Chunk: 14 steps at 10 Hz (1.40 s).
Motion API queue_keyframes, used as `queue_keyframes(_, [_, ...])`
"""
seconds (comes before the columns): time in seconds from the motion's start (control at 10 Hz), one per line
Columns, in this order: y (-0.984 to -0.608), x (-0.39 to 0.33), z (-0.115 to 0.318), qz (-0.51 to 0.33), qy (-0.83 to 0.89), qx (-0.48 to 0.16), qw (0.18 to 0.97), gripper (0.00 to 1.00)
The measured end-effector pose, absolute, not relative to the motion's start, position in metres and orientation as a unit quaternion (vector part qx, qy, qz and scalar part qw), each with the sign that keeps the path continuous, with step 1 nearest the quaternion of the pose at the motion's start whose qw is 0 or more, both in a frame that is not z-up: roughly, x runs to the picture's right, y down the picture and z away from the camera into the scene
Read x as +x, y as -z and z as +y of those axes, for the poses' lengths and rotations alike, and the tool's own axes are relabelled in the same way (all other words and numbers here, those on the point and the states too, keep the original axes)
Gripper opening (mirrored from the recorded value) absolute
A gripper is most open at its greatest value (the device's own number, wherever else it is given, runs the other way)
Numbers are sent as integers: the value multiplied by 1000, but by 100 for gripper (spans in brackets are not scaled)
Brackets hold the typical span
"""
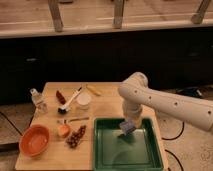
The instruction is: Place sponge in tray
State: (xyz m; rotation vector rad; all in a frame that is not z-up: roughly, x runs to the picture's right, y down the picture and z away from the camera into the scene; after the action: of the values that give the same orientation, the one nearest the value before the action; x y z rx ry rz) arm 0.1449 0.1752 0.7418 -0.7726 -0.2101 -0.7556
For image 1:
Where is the black cable left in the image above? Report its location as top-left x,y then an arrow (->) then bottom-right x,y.
0,110 -> 24,137

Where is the yellow banana toy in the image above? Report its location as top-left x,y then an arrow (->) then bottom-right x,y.
86,85 -> 101,96

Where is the wooden board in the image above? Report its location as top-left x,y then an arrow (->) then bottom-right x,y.
15,82 -> 168,171

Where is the white plastic cup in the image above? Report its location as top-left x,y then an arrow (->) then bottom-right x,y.
76,93 -> 91,110

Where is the black cable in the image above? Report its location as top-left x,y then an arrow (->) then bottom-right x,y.
0,110 -> 24,137
161,118 -> 186,171

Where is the orange bowl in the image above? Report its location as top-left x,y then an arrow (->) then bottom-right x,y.
19,125 -> 50,157

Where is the dark red sausage toy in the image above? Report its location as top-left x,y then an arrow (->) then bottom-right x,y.
56,90 -> 66,104

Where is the blue sponge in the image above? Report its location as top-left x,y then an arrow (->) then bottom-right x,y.
119,121 -> 136,135

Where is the clear spray bottle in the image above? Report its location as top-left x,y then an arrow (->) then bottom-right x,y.
30,88 -> 47,113

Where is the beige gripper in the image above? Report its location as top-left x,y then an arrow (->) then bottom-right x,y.
125,114 -> 141,128

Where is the purple grape bunch toy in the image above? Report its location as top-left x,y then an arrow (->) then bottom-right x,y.
66,125 -> 86,148

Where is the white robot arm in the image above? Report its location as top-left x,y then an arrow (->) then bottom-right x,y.
118,72 -> 213,134

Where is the green plastic tray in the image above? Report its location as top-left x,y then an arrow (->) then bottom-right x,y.
93,118 -> 164,171

